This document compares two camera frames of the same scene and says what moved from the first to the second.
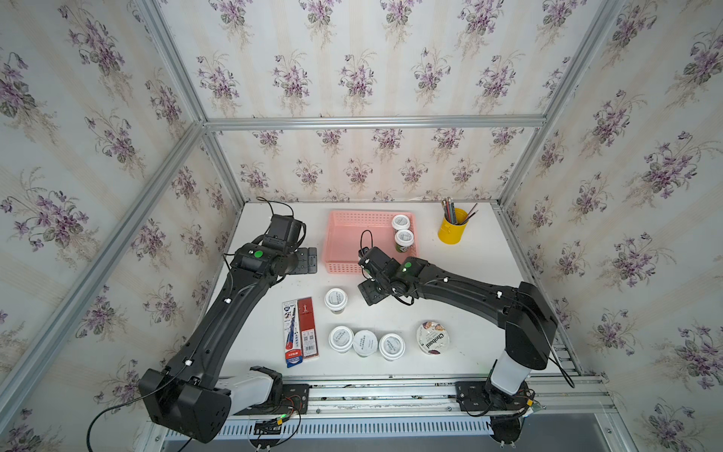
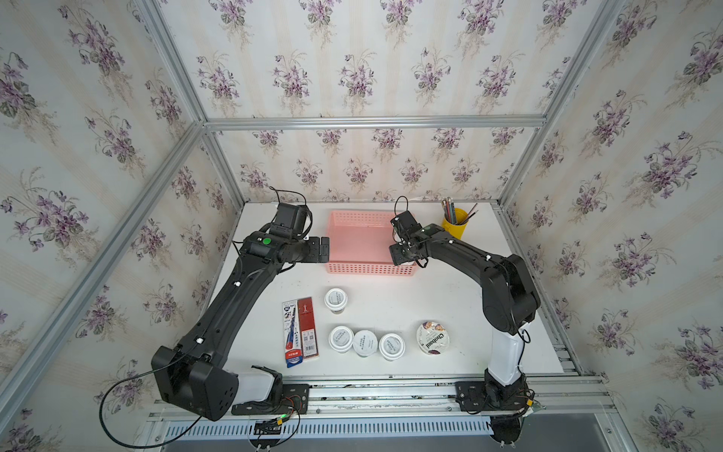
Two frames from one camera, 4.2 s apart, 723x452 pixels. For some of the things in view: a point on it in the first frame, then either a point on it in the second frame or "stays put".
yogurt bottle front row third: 392,347 stays put
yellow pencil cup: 452,234 stays put
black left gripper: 302,260 to 313,253
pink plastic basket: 347,232 stays put
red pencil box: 308,329 stays put
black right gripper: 369,297 to 395,256
